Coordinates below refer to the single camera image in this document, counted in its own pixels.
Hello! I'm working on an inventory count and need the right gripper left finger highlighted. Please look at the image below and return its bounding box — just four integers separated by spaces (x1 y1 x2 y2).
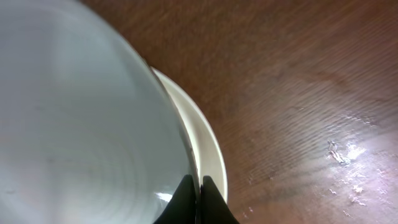
154 175 197 224

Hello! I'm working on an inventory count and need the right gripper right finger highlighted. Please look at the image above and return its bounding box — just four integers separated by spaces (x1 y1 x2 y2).
200 175 239 224

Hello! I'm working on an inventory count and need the white plate front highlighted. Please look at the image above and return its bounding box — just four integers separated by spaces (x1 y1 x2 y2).
152 68 228 202

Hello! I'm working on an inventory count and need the light blue plate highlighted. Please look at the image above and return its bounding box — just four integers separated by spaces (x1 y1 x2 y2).
1 1 198 223

